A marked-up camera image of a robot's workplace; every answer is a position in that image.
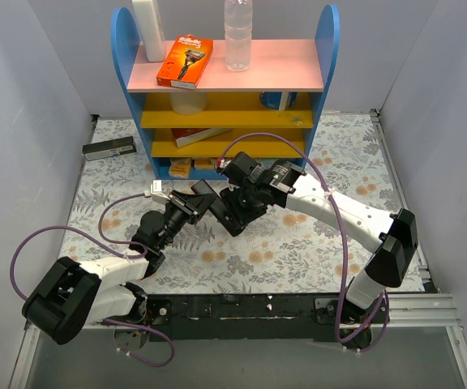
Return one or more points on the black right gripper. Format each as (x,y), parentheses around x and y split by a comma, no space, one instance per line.
(237,203)

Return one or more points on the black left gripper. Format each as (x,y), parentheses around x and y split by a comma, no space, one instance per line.
(186,203)

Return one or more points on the black tv remote control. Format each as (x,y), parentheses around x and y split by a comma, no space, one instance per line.
(217,206)

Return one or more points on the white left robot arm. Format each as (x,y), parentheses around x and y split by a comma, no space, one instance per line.
(72,294)

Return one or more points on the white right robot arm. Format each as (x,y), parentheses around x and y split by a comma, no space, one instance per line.
(391,238)

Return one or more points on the orange small box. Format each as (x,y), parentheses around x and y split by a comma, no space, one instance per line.
(180,169)

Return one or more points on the red white flat box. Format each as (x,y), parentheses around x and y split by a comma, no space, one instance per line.
(186,136)

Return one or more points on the blue shelf unit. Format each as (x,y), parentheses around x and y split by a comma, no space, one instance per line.
(304,66)

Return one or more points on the black rectangular box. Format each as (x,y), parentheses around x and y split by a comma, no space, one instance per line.
(109,148)

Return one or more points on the blue white can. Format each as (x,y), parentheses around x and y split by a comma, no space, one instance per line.
(279,101)

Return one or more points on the orange razor box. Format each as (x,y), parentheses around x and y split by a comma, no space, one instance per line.
(185,63)

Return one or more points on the clear plastic water bottle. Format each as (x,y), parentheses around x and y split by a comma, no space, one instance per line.
(238,18)

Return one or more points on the white tall bottle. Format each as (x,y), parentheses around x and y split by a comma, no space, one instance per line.
(148,19)

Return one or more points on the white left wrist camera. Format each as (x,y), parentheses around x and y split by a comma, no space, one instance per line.
(156,194)

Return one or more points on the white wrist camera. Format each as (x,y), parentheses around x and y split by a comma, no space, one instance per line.
(156,194)
(221,164)

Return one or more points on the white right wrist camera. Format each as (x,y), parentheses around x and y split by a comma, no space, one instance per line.
(221,164)

